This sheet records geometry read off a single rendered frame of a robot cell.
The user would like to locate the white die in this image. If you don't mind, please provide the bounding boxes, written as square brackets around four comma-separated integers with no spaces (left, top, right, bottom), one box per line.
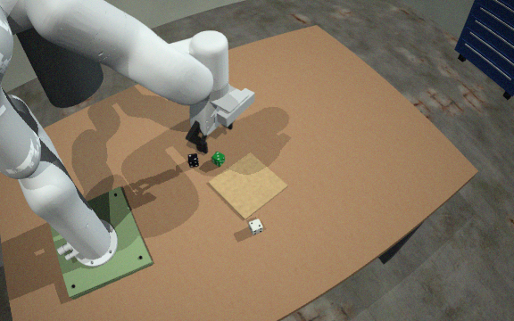
[249,218,262,235]

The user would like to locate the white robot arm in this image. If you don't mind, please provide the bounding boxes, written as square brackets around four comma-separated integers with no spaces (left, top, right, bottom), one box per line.
[0,0,255,267]

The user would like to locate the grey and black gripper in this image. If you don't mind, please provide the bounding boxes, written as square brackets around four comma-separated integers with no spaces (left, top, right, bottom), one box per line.
[186,100,220,154]

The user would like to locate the black die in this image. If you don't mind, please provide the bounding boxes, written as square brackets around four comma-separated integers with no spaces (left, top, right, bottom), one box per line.
[188,153,199,168]

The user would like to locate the tan square mat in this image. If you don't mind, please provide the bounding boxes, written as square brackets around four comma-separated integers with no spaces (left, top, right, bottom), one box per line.
[208,152,288,219]

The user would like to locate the green die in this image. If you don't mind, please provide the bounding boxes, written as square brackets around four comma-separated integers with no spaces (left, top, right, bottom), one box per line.
[211,152,225,167]

